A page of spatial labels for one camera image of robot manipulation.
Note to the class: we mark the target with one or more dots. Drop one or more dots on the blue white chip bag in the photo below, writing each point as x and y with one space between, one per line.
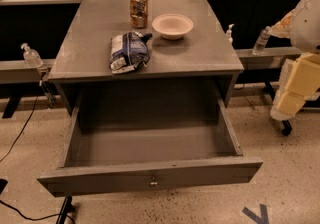
129 51

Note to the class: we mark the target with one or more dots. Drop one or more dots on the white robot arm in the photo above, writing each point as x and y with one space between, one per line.
299 79

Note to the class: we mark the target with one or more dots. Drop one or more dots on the metal drawer knob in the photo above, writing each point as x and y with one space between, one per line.
153 182

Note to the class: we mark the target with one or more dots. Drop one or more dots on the open grey top drawer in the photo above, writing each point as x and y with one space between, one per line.
183 141

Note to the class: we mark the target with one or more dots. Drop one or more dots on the clear water bottle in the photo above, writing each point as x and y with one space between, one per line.
261 41

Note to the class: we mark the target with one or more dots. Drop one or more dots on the small white pump bottle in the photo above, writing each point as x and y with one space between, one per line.
229 33

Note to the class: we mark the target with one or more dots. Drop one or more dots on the white paper bowl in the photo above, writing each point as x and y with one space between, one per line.
172 26

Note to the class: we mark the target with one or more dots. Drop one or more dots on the orange soda can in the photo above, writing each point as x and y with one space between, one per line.
139 13

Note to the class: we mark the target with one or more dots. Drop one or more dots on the left hand sanitizer bottle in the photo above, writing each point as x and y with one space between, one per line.
31 56

